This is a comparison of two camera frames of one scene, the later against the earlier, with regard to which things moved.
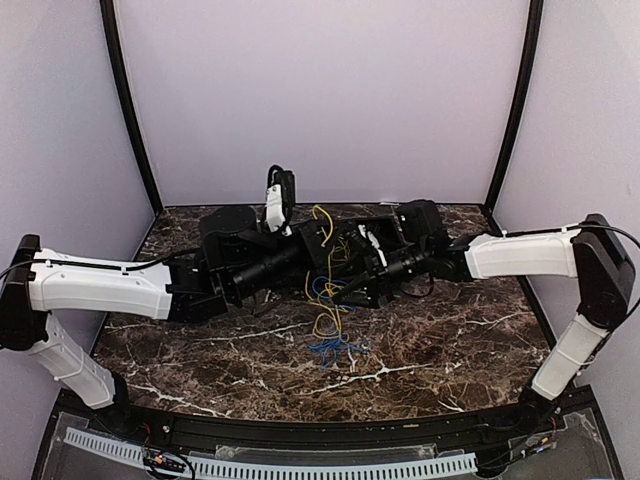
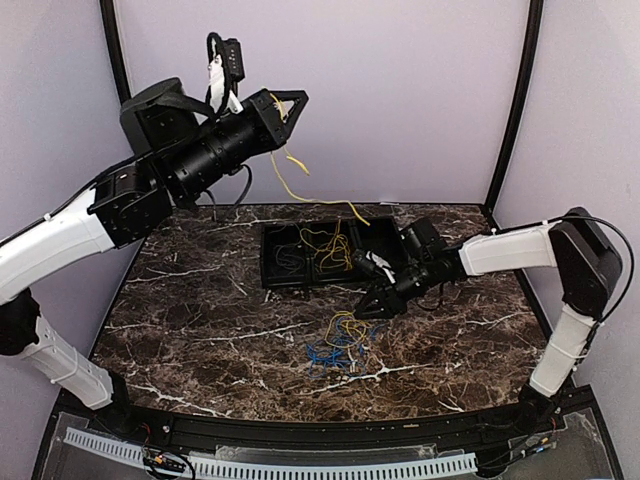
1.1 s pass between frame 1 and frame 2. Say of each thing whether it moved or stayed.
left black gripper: moved
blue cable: moved
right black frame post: stayed
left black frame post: stayed
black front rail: stayed
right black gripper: moved
